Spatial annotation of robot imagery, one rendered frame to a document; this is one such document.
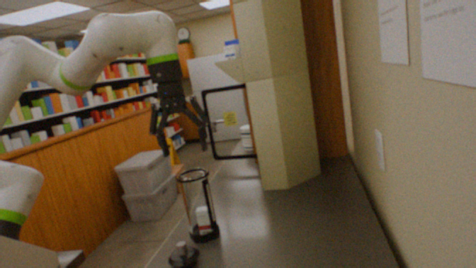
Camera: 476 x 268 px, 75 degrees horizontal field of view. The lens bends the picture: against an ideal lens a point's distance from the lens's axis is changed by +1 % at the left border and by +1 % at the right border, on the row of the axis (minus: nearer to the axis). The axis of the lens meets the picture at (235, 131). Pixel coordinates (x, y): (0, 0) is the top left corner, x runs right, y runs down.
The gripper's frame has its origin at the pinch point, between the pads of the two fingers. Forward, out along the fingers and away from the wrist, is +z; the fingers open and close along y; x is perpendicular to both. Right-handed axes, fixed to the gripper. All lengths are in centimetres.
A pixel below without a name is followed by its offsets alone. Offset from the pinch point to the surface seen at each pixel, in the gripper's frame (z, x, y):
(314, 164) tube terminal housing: 28, -50, -37
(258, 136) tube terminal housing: 8.8, -38.0, -16.1
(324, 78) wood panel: -7, -75, -47
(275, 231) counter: 33.0, -5.0, -21.9
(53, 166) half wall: 31, -127, 181
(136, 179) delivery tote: 73, -193, 151
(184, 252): 27.7, 11.3, 2.6
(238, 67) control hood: -20.3, -38.2, -13.4
